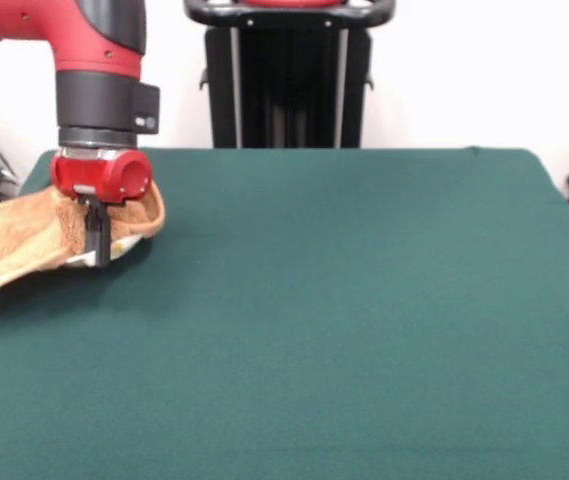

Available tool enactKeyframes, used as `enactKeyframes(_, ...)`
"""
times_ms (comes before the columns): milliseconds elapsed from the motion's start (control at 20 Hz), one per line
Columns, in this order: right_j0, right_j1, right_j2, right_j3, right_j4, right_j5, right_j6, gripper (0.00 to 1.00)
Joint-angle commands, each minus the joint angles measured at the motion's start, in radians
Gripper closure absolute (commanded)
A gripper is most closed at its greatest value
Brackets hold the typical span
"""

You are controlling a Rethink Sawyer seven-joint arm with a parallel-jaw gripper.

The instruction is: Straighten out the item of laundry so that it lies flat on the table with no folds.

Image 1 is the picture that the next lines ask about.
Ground tan terry towel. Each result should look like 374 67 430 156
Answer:
0 182 168 317

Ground dark green table cloth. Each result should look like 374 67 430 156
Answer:
0 146 569 480

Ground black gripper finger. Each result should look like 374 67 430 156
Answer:
94 202 113 270
82 197 100 257

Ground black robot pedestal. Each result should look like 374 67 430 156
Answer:
182 0 396 150

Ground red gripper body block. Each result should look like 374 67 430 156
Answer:
50 147 154 207

